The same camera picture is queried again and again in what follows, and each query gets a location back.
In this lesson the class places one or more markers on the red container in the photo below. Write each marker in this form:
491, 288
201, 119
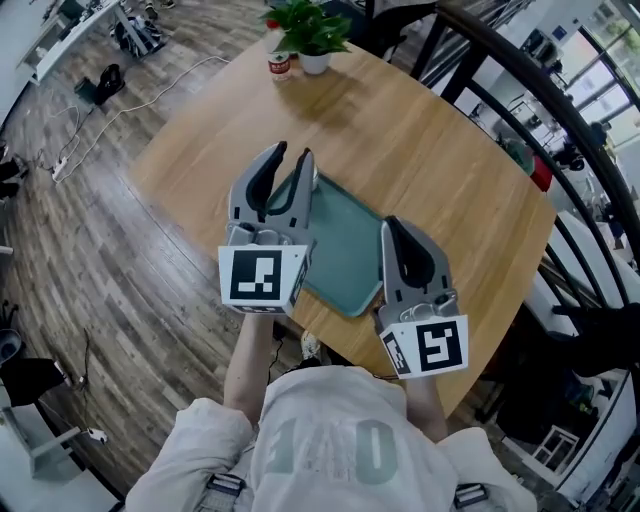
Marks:
541, 174

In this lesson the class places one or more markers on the black floor bag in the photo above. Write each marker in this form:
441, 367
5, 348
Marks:
105, 82

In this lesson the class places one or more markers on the person's white shirt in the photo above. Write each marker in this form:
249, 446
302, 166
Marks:
325, 440

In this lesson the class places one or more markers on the white power strip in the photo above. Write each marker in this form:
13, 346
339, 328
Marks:
60, 169

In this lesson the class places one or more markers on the white desk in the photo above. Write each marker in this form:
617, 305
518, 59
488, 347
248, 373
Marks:
65, 35

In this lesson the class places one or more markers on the green potted plant white pot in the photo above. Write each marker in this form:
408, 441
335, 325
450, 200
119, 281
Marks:
312, 35

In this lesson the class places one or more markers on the small white floor device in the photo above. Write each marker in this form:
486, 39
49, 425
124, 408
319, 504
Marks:
97, 435

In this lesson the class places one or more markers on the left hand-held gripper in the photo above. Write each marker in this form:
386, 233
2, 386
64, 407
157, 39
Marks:
255, 272

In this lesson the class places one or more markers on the person's shoe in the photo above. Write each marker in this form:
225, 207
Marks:
310, 346

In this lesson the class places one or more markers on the black metal railing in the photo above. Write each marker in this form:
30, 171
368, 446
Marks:
565, 110

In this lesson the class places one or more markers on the red labelled can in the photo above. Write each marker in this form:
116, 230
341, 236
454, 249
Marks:
279, 66

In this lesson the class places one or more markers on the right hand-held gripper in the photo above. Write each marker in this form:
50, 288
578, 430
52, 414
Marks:
440, 347

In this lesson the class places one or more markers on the black office chair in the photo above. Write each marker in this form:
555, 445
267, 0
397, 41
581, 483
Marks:
27, 375

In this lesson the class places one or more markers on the person's right forearm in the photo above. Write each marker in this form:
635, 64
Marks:
425, 405

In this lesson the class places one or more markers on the green dish tray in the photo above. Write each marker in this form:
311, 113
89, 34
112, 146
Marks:
345, 245

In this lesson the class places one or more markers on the person's left forearm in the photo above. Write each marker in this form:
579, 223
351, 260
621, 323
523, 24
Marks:
245, 360

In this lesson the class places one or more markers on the black backpack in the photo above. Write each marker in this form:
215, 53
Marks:
137, 35

